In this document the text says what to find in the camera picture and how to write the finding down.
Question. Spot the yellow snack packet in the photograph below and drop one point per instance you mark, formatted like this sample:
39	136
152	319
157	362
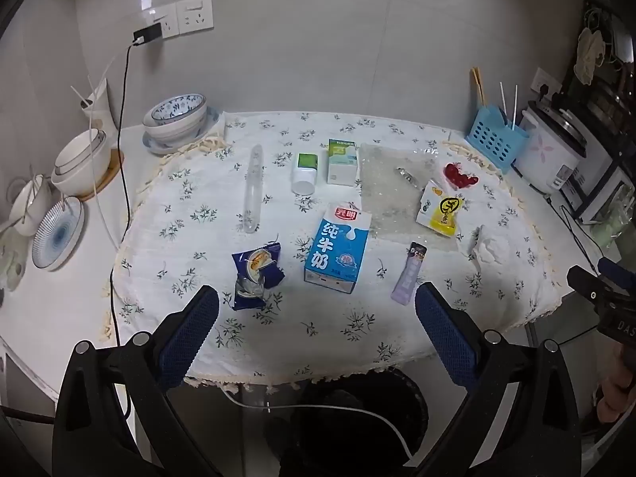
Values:
442	211

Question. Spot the black trash bin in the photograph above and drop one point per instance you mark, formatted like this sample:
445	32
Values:
357	444

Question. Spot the blue patterned bowls on plate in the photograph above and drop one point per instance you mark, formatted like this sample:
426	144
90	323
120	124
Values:
161	148

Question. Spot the small white bowl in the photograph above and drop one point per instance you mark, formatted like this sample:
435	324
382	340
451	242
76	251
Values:
74	156

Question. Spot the white mug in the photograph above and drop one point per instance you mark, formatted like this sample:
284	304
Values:
30	208

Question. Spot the small silver wrapper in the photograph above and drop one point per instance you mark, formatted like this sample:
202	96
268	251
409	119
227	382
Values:
406	177

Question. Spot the white straw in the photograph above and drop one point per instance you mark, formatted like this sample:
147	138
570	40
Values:
503	102
515	104

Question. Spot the white tissue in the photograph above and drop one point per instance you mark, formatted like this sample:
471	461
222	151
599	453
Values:
489	248

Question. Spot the light green packet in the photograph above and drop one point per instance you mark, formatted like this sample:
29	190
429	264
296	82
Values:
608	228

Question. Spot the white cup holder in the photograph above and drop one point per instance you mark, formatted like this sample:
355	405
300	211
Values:
102	107

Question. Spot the white rice cooker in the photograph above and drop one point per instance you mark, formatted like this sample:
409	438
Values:
546	154

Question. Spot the white bottle green label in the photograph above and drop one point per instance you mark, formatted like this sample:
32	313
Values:
304	179

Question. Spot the blue plastic utensil basket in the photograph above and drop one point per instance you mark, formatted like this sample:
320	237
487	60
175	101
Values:
497	141

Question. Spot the black charger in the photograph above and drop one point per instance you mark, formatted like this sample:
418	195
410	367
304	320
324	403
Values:
148	35

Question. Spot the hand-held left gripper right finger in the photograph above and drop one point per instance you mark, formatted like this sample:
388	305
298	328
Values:
442	333

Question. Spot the blue striped plate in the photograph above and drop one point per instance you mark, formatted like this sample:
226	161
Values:
57	236

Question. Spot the beige mesh bag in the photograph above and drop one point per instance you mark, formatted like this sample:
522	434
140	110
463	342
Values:
589	54

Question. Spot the white wall socket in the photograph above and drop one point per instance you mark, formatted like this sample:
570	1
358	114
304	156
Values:
196	15
169	17

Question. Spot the wall socket with plug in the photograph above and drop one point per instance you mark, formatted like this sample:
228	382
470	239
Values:
545	84

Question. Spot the blue milk carton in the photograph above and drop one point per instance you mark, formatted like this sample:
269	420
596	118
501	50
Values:
338	248

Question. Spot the large white bowl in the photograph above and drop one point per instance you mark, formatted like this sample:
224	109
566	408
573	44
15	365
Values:
87	179

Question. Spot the clear plastic bag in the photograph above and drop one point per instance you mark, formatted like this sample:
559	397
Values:
387	203

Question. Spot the purple sachet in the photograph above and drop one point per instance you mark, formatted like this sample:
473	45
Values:
408	276

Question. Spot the white bowl blue rim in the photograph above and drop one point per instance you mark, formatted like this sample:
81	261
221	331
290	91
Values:
174	129

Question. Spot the green white carton box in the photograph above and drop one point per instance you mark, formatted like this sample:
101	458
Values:
343	169

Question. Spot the person's right hand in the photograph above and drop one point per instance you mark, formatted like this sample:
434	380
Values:
618	387

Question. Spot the blue snack wrapper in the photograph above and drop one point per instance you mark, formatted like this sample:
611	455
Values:
256	273

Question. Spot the wooden trivet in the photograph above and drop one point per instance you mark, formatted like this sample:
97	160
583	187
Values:
115	169

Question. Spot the white floral tablecloth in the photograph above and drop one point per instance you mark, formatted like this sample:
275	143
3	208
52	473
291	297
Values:
198	184

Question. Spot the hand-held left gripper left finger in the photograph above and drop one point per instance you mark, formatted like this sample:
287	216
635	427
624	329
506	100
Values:
191	330

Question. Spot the blue patterned bowl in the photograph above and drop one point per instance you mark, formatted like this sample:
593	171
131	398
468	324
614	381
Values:
179	109

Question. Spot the black metal rack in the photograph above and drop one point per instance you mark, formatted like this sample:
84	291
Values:
621	49

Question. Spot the red wrapper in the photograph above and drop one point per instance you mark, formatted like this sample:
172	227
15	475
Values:
459	175

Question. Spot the clear plastic tube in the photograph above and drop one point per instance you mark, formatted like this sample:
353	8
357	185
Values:
252	194

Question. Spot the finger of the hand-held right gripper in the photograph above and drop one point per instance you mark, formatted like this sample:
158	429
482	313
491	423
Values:
618	273
589	285

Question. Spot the wooden chopstick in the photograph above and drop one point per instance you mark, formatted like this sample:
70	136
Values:
480	87
475	87

